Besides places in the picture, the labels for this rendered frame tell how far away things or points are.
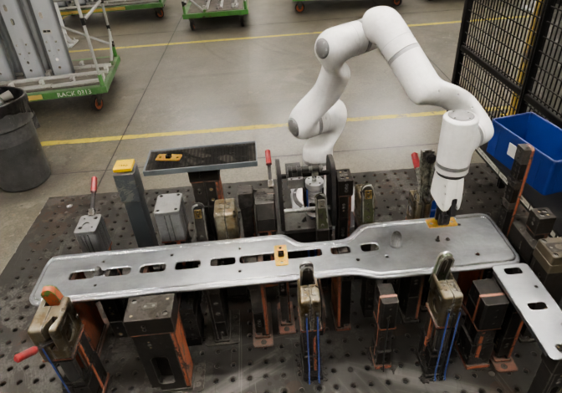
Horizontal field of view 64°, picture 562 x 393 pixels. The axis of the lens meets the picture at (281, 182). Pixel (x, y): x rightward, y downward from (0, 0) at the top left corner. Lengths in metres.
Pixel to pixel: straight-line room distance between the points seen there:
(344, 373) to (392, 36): 0.96
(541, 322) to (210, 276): 0.85
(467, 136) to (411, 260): 0.39
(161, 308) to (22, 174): 2.84
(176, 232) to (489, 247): 0.93
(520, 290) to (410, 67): 0.64
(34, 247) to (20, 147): 1.78
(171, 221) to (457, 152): 0.84
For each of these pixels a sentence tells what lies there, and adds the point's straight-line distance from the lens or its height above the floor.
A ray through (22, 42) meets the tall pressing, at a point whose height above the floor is 0.68.
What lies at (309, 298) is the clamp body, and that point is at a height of 1.04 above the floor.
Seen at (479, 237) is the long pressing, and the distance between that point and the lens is 1.45.
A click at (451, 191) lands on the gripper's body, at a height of 1.22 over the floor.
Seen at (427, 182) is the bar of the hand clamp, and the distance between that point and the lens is 1.45.
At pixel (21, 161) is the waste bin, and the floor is 0.26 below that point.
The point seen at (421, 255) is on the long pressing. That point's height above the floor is 1.00.
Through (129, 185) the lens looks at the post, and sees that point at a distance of 1.57.
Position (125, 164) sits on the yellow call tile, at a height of 1.16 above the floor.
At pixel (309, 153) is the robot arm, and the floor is 1.03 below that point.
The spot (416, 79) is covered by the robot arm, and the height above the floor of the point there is 1.48.
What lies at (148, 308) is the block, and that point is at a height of 1.03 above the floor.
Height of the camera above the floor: 1.92
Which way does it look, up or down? 35 degrees down
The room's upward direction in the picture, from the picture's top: 4 degrees counter-clockwise
